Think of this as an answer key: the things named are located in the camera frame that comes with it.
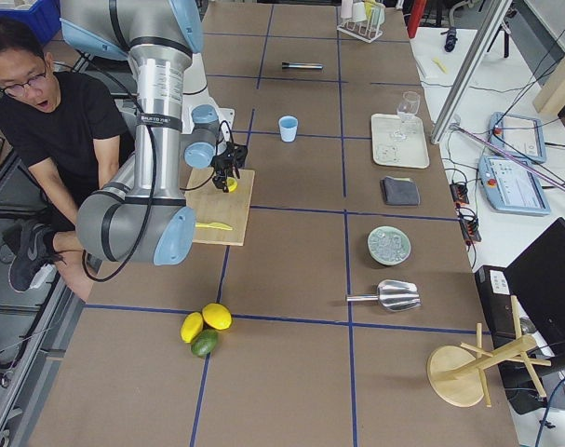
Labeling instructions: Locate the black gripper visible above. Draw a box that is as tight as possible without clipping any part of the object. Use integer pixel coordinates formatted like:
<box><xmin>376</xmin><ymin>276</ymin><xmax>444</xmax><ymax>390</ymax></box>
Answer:
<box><xmin>211</xmin><ymin>142</ymin><xmax>248</xmax><ymax>193</ymax></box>

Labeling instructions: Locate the yellow lemon slice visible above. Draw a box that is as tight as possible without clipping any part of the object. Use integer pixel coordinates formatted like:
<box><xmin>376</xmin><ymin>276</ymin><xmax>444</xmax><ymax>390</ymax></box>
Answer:
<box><xmin>226</xmin><ymin>178</ymin><xmax>238</xmax><ymax>193</ymax></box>

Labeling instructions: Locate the black metal muddler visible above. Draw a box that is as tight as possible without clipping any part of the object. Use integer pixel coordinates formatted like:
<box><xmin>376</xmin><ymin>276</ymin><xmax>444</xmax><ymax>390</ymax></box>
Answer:
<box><xmin>281</xmin><ymin>61</ymin><xmax>324</xmax><ymax>71</ymax></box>

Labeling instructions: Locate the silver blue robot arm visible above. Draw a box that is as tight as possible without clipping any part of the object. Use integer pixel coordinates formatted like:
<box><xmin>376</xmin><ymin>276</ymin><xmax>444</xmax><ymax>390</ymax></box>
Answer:
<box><xmin>61</xmin><ymin>1</ymin><xmax>246</xmax><ymax>265</ymax></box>

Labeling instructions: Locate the light blue cup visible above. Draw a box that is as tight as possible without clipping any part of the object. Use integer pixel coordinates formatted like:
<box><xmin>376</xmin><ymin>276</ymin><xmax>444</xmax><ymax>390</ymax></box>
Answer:
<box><xmin>278</xmin><ymin>115</ymin><xmax>299</xmax><ymax>142</ymax></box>

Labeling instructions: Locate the yellow lemon right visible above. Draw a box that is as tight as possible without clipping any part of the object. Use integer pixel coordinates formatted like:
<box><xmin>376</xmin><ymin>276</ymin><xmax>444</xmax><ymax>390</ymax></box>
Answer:
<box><xmin>201</xmin><ymin>303</ymin><xmax>233</xmax><ymax>331</ymax></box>

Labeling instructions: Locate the yellow lemon left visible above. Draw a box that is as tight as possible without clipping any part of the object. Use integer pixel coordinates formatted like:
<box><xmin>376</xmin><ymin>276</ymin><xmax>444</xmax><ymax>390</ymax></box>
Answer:
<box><xmin>180</xmin><ymin>312</ymin><xmax>204</xmax><ymax>344</ymax></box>

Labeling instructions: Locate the white cup rack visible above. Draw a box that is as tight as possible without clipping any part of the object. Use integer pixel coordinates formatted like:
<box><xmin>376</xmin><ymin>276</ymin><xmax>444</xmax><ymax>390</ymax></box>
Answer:
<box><xmin>336</xmin><ymin>0</ymin><xmax>385</xmax><ymax>43</ymax></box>

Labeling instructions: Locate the bamboo cutting board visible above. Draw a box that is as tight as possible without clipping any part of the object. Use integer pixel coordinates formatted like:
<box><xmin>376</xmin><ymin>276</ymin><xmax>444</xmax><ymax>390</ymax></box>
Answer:
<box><xmin>184</xmin><ymin>169</ymin><xmax>255</xmax><ymax>246</ymax></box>

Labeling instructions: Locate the yellow plastic knife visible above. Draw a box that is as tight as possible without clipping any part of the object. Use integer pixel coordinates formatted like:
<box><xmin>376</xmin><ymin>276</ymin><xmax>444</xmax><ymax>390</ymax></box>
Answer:
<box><xmin>195</xmin><ymin>222</ymin><xmax>234</xmax><ymax>231</ymax></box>

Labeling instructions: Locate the person in black shirt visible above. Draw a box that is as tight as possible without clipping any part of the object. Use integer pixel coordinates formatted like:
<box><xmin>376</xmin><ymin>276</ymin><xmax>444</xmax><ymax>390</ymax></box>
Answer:
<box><xmin>0</xmin><ymin>17</ymin><xmax>134</xmax><ymax>301</ymax></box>

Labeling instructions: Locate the grey folded cloth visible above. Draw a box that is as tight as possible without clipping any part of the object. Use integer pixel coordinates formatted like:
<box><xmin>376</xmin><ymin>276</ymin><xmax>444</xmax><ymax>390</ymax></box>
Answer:
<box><xmin>380</xmin><ymin>176</ymin><xmax>421</xmax><ymax>206</ymax></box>

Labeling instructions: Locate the green bowl of ice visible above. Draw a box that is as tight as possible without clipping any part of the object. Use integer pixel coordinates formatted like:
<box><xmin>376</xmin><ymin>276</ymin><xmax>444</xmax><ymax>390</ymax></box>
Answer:
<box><xmin>367</xmin><ymin>226</ymin><xmax>411</xmax><ymax>266</ymax></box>

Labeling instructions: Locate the cream serving tray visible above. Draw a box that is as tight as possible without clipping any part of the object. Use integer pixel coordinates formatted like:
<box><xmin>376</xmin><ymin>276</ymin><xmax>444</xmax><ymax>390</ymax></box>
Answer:
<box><xmin>370</xmin><ymin>114</ymin><xmax>430</xmax><ymax>169</ymax></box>

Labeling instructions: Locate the clear wine glass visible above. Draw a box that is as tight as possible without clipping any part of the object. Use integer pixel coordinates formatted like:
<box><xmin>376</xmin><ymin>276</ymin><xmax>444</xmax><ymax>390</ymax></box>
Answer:
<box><xmin>394</xmin><ymin>91</ymin><xmax>421</xmax><ymax>141</ymax></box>

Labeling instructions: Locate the metal ice scoop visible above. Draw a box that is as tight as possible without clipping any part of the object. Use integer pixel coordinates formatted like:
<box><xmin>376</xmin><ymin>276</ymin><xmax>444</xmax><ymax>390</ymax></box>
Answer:
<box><xmin>346</xmin><ymin>279</ymin><xmax>421</xmax><ymax>312</ymax></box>

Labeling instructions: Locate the yellow plastic spoon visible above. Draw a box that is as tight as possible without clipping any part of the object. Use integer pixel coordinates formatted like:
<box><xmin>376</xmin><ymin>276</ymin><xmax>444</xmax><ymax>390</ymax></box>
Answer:
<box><xmin>432</xmin><ymin>58</ymin><xmax>449</xmax><ymax>74</ymax></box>

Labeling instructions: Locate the near teach pendant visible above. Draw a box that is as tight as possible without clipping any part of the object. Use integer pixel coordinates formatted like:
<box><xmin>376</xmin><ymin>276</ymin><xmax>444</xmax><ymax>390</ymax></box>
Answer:
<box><xmin>478</xmin><ymin>156</ymin><xmax>551</xmax><ymax>216</ymax></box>

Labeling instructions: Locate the teach pendant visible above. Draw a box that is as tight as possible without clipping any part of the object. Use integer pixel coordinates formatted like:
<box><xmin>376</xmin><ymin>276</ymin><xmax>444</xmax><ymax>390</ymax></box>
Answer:
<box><xmin>489</xmin><ymin>112</ymin><xmax>546</xmax><ymax>164</ymax></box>
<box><xmin>478</xmin><ymin>156</ymin><xmax>551</xmax><ymax>216</ymax></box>

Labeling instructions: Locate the far teach pendant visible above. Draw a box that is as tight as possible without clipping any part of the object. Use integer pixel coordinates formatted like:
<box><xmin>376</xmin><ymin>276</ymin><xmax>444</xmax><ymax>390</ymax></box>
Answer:
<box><xmin>489</xmin><ymin>112</ymin><xmax>546</xmax><ymax>164</ymax></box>

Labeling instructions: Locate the wooden mug tree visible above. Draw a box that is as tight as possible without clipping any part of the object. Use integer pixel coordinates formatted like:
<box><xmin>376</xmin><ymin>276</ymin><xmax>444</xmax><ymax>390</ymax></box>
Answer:
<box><xmin>426</xmin><ymin>295</ymin><xmax>551</xmax><ymax>408</ymax></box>

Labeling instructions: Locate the black monitor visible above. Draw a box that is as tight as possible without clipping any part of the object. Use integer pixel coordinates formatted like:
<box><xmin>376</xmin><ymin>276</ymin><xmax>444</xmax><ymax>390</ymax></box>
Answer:
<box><xmin>504</xmin><ymin>218</ymin><xmax>565</xmax><ymax>354</ymax></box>

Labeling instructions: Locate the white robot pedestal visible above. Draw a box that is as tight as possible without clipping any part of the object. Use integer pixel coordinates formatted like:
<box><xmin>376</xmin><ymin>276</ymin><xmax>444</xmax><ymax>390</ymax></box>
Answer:
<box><xmin>182</xmin><ymin>53</ymin><xmax>235</xmax><ymax>167</ymax></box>

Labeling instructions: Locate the aluminium frame post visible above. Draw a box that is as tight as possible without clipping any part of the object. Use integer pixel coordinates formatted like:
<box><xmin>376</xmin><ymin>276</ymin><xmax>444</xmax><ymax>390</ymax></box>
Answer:
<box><xmin>430</xmin><ymin>0</ymin><xmax>512</xmax><ymax>144</ymax></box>

